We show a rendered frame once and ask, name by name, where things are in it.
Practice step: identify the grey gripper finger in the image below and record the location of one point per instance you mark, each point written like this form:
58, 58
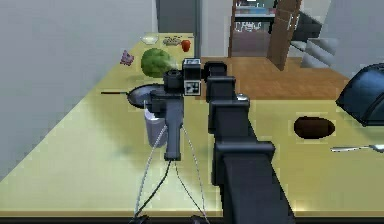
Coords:
200, 220
138, 220

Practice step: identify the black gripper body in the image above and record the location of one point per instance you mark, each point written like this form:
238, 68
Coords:
174, 110

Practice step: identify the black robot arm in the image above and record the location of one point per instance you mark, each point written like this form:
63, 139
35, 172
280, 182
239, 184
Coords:
246, 173

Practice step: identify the grey cup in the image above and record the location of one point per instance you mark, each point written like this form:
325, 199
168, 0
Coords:
154, 133

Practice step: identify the black frying pan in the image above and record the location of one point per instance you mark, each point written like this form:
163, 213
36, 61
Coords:
141, 95

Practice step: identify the green lettuce head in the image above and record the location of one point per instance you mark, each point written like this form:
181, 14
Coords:
155, 63

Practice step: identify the red tomato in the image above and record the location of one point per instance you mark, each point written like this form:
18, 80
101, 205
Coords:
186, 45

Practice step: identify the purple crumpled object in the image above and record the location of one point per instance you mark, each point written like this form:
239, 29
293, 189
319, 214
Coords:
127, 58

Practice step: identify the small silver round object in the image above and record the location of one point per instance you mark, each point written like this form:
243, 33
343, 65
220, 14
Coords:
243, 97

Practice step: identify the white bowl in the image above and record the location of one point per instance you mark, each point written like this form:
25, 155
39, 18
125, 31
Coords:
149, 39

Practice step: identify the brown wooden door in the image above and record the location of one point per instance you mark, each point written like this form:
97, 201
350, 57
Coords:
283, 36

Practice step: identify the dark brown oval object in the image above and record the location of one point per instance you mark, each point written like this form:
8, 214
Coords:
314, 128

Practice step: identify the silver spoon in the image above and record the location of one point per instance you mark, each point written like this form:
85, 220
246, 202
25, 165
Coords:
353, 148

